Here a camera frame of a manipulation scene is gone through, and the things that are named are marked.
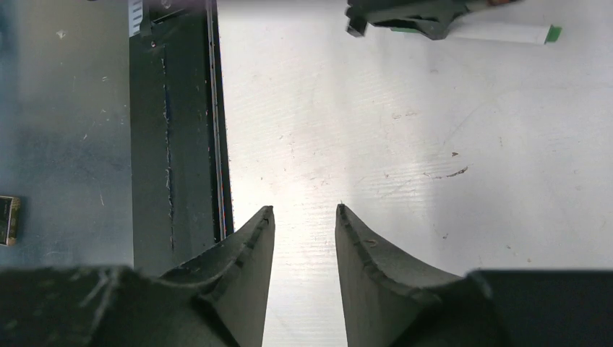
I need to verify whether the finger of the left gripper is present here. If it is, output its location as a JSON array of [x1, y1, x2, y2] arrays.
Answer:
[[346, 0, 479, 40]]

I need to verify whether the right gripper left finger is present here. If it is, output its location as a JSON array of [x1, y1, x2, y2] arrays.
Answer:
[[1, 206, 275, 346]]

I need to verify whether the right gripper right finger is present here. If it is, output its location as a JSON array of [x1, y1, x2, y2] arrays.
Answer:
[[335, 204, 612, 346]]

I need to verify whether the dark green cap marker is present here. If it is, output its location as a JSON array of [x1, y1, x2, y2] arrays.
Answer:
[[390, 21, 562, 46]]

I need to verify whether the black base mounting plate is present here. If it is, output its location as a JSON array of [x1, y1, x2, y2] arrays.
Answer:
[[128, 1, 234, 275]]

